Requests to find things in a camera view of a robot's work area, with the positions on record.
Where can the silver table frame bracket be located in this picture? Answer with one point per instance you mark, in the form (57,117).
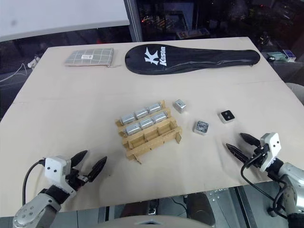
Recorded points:
(221,204)

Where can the checked fabric pouch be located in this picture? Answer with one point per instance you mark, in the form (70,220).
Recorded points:
(89,57)

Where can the white cube with black dot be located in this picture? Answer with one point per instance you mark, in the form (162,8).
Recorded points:
(226,116)

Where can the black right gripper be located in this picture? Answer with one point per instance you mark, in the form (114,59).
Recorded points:
(257,156)

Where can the white power plug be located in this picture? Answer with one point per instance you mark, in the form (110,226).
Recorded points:
(34,61)

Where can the dark rounded shape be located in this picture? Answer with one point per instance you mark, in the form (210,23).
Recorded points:
(199,205)

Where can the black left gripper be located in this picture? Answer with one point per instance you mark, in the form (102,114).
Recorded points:
(77,179)

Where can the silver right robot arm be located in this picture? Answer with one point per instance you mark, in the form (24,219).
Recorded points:
(291,173)

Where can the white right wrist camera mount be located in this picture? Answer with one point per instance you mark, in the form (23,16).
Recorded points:
(270,148)

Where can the blue printed box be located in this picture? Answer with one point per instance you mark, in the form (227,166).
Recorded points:
(193,33)

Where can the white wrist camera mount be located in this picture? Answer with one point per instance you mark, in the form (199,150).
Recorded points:
(270,148)
(55,167)

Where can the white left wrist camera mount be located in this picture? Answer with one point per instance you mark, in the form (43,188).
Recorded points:
(55,167)

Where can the wooden slotted rack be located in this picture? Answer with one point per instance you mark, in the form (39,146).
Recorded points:
(152,140)

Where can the grey metal pillar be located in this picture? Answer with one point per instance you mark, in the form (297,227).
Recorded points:
(134,20)

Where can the black Kason racket bag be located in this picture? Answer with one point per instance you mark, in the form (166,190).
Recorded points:
(190,60)

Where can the white board panel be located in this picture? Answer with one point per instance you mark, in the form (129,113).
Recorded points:
(59,16)

